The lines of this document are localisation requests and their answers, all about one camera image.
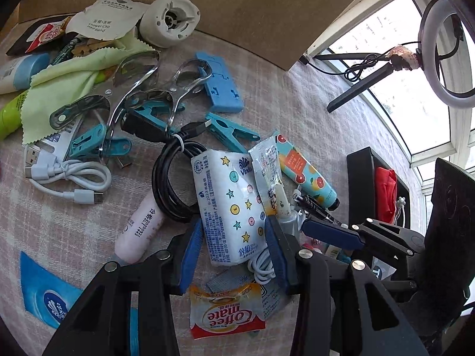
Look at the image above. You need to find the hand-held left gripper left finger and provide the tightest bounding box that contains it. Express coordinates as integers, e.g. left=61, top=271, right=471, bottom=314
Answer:
left=42, top=217, right=205, bottom=356

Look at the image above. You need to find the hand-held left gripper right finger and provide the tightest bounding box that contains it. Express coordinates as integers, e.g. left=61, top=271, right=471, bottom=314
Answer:
left=264, top=215, right=429, bottom=356

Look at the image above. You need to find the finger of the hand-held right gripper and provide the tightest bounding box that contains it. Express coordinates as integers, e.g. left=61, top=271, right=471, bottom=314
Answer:
left=301, top=218, right=424, bottom=257

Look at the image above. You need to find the black pen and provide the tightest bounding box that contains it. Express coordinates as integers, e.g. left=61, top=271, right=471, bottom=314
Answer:
left=293, top=193, right=349, bottom=228

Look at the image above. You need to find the star print tissue packet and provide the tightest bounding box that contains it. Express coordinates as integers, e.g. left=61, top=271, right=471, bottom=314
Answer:
left=191, top=148, right=268, bottom=268

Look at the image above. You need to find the black container box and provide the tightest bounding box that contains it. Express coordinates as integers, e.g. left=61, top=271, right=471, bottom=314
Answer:
left=347, top=146, right=427, bottom=268

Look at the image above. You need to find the small white bottle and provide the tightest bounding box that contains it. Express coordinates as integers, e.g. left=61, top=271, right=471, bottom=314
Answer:
left=274, top=185, right=299, bottom=232

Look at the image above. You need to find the grey knobbed massager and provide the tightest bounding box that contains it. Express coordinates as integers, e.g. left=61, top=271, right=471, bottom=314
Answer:
left=393, top=195, right=407, bottom=227

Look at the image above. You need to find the pink white tube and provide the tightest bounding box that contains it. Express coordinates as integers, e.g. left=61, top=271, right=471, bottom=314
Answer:
left=114, top=189, right=166, bottom=266

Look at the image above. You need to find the fruit print tube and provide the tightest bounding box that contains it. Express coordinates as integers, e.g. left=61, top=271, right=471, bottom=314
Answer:
left=276, top=134, right=340, bottom=210

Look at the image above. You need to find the red snack packet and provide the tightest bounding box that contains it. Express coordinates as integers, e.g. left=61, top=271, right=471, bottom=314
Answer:
left=375, top=167, right=399, bottom=223

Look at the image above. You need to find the black tripod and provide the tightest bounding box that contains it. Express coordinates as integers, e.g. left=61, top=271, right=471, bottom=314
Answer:
left=313, top=50, right=398, bottom=114

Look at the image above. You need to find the blue wet wipe packet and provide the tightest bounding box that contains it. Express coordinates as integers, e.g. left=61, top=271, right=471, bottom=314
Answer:
left=19, top=251, right=141, bottom=356

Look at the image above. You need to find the blue plastic phone stand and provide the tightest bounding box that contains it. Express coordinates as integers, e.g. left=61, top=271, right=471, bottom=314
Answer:
left=195, top=51, right=246, bottom=114

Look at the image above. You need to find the white printed sachet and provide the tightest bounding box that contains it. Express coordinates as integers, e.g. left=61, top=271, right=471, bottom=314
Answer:
left=35, top=117, right=84, bottom=156

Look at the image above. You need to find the green microfiber cloth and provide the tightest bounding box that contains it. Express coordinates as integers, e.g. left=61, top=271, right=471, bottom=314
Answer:
left=20, top=31, right=149, bottom=145

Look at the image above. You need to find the white round plug-in device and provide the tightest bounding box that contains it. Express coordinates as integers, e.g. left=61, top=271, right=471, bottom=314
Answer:
left=139, top=0, right=201, bottom=48

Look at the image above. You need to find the wooden clothespin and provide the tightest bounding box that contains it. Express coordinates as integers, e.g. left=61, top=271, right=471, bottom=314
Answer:
left=72, top=39, right=108, bottom=56

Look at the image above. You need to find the dark green battery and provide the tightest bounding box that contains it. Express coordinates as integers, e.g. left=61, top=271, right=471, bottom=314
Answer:
left=50, top=37, right=82, bottom=65

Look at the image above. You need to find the wooden board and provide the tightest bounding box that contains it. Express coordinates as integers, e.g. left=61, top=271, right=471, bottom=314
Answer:
left=17, top=0, right=405, bottom=72

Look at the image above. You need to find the white paper packet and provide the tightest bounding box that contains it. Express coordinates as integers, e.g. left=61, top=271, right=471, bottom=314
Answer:
left=66, top=0, right=149, bottom=41

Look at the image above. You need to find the white bottle with blue cap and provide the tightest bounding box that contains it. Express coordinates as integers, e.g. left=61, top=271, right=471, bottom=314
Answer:
left=0, top=53, right=50, bottom=95

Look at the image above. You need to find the black wipes packet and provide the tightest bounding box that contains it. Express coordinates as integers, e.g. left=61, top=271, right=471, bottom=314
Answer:
left=5, top=17, right=75, bottom=57

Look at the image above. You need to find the white cable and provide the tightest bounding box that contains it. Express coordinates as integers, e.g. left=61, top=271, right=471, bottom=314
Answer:
left=247, top=248, right=278, bottom=287
left=24, top=144, right=113, bottom=206

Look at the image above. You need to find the black coiled cable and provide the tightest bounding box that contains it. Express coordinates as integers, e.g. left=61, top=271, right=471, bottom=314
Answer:
left=152, top=120, right=206, bottom=223

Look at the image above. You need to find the black ring light cable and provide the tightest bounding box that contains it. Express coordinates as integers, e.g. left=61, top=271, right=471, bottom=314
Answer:
left=300, top=18, right=464, bottom=82

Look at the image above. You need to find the white ring light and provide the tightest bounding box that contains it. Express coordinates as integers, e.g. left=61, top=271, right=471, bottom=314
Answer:
left=417, top=0, right=475, bottom=108

